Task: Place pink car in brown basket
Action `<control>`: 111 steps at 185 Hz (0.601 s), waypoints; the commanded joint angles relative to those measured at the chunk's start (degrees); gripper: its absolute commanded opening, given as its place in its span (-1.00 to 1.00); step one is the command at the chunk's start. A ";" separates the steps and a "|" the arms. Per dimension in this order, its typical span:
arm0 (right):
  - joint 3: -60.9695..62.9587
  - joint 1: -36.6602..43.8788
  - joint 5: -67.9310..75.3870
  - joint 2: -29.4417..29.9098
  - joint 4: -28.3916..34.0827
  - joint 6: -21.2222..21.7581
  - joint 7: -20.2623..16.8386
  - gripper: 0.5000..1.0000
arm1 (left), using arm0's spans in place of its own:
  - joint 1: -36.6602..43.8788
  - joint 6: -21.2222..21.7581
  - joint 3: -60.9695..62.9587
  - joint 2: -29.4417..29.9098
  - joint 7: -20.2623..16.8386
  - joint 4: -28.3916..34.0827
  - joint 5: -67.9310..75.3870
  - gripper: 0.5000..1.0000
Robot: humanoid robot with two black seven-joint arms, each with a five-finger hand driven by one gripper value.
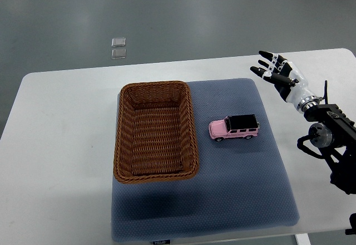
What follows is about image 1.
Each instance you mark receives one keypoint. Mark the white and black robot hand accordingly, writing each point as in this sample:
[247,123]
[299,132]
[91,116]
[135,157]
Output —
[287,79]

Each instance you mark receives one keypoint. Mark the pink toy car black roof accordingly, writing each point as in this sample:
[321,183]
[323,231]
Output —
[234,127]

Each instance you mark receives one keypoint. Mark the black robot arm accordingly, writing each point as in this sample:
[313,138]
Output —
[332,138]

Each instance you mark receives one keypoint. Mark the brown wicker basket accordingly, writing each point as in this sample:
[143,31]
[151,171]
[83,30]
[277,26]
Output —
[155,133]

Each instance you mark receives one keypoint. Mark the blue-grey padded mat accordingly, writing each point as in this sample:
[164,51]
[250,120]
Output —
[241,184]

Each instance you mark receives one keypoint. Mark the white table leg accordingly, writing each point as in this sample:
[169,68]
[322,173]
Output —
[302,239]

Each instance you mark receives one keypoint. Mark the upper metal floor plate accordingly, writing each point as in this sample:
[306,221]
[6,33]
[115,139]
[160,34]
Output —
[118,42]

